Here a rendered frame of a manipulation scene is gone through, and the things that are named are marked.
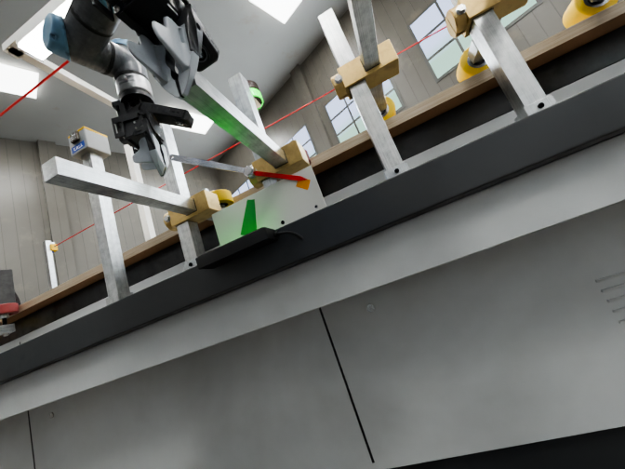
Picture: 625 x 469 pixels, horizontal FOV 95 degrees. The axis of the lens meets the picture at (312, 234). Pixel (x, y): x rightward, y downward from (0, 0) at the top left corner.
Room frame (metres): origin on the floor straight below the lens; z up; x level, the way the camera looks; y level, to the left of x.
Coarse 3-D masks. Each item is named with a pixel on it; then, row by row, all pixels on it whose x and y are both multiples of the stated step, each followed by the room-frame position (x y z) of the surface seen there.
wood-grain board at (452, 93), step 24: (624, 0) 0.53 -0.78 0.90; (576, 24) 0.56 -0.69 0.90; (600, 24) 0.55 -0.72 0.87; (624, 24) 0.58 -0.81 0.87; (528, 48) 0.58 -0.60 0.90; (552, 48) 0.57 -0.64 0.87; (432, 96) 0.64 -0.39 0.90; (456, 96) 0.63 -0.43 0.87; (408, 120) 0.66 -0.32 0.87; (360, 144) 0.70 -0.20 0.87; (312, 168) 0.74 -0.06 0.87; (168, 240) 0.88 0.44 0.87; (72, 288) 1.01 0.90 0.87; (24, 312) 1.08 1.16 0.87
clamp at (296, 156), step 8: (288, 144) 0.56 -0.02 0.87; (296, 144) 0.56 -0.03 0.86; (288, 152) 0.56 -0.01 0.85; (296, 152) 0.56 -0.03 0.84; (304, 152) 0.60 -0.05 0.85; (256, 160) 0.58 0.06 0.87; (264, 160) 0.58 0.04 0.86; (288, 160) 0.57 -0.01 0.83; (296, 160) 0.56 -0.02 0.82; (304, 160) 0.57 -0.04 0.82; (256, 168) 0.59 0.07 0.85; (264, 168) 0.58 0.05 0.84; (272, 168) 0.58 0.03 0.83; (280, 168) 0.57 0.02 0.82; (288, 168) 0.58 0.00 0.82; (296, 168) 0.59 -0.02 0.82; (256, 176) 0.59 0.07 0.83; (256, 184) 0.60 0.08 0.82
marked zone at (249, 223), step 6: (246, 204) 0.60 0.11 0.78; (252, 204) 0.60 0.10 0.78; (246, 210) 0.60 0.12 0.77; (252, 210) 0.60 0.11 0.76; (246, 216) 0.60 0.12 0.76; (252, 216) 0.60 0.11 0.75; (246, 222) 0.60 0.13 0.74; (252, 222) 0.60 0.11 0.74; (246, 228) 0.60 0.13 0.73; (252, 228) 0.60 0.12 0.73
